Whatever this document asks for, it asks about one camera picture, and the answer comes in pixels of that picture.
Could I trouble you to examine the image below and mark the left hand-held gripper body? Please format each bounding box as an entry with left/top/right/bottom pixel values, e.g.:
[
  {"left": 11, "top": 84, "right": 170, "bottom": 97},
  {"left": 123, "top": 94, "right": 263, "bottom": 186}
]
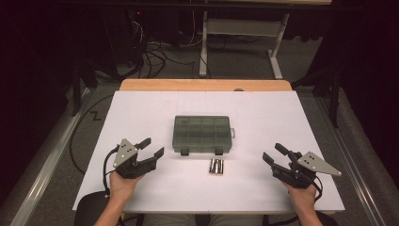
[{"left": 112, "top": 138, "right": 157, "bottom": 180}]

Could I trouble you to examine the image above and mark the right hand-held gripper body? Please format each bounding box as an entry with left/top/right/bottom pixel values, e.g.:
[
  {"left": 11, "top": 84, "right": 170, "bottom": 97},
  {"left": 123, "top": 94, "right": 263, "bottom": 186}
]
[{"left": 271, "top": 151, "right": 343, "bottom": 189}]

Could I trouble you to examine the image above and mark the grey plastic compartment box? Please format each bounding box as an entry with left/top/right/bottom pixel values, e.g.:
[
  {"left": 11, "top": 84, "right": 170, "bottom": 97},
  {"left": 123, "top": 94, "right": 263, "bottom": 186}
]
[{"left": 171, "top": 115, "right": 236, "bottom": 156}]

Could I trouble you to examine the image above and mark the person's left hand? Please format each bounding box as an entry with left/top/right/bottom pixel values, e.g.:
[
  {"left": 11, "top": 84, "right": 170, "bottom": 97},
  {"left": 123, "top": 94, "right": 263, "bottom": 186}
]
[{"left": 108, "top": 171, "right": 145, "bottom": 202}]

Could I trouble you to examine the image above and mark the person's right hand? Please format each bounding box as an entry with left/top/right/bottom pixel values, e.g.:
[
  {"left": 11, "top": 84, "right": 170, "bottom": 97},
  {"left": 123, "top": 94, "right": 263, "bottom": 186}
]
[{"left": 281, "top": 182, "right": 318, "bottom": 208}]

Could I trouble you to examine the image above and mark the white table cover board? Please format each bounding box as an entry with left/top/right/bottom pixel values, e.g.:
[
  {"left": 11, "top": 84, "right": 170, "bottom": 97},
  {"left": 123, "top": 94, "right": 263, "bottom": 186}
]
[{"left": 72, "top": 89, "right": 346, "bottom": 215}]

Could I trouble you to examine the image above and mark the black chair armrest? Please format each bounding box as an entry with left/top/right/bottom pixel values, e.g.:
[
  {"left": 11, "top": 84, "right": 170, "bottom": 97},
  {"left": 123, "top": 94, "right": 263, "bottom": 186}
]
[
  {"left": 314, "top": 210, "right": 341, "bottom": 226},
  {"left": 73, "top": 190, "right": 111, "bottom": 226}
]

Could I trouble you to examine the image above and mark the black metal stand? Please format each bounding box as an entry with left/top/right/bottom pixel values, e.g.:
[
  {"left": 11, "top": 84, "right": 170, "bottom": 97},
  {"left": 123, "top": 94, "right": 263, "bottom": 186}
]
[
  {"left": 71, "top": 58, "right": 99, "bottom": 118},
  {"left": 291, "top": 66, "right": 343, "bottom": 129}
]

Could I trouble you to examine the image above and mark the wooden table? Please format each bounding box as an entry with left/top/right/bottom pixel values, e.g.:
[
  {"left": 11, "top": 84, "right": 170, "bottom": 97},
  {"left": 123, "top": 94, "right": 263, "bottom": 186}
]
[{"left": 120, "top": 78, "right": 294, "bottom": 92}]

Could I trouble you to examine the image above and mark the dark curtain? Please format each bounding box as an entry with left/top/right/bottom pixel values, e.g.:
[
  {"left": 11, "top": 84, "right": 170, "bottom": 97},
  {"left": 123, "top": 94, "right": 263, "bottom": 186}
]
[{"left": 323, "top": 0, "right": 399, "bottom": 189}]

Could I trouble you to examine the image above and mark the dark equipment box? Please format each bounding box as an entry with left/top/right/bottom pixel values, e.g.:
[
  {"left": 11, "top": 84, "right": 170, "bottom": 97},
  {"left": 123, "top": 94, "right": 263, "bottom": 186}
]
[{"left": 100, "top": 8, "right": 146, "bottom": 69}]

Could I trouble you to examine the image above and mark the left hand-held gripper black cable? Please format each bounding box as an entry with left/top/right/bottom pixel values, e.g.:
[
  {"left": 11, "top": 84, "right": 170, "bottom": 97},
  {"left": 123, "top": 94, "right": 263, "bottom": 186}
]
[{"left": 103, "top": 145, "right": 120, "bottom": 198}]

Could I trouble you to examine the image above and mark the hand-held gripper black cable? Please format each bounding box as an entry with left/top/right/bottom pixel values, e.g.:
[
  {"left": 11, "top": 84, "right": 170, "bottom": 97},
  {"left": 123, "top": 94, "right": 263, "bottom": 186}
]
[
  {"left": 103, "top": 145, "right": 120, "bottom": 198},
  {"left": 309, "top": 173, "right": 324, "bottom": 202}
]

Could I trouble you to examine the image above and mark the right hand-held gripper black cable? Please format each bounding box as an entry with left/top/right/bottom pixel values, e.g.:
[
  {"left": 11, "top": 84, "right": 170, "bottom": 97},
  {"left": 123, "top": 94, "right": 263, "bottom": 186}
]
[{"left": 309, "top": 173, "right": 324, "bottom": 202}]

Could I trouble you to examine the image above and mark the metal floor rail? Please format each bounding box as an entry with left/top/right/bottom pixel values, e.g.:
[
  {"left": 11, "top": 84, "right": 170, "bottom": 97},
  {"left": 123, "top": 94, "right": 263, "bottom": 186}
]
[
  {"left": 9, "top": 88, "right": 95, "bottom": 226},
  {"left": 313, "top": 93, "right": 388, "bottom": 226}
]

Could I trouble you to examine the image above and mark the black floor cable loop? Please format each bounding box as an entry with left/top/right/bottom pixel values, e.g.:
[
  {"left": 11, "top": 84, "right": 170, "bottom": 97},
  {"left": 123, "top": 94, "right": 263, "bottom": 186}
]
[{"left": 69, "top": 93, "right": 116, "bottom": 175}]

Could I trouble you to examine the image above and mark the tangle of floor cables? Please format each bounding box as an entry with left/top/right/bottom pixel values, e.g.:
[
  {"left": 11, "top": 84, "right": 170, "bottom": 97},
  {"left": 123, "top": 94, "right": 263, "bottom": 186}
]
[{"left": 129, "top": 18, "right": 201, "bottom": 79}]

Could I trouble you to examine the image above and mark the white metal desk frame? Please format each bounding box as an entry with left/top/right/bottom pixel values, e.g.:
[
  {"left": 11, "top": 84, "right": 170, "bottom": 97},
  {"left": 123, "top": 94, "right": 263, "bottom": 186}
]
[{"left": 199, "top": 10, "right": 291, "bottom": 80}]

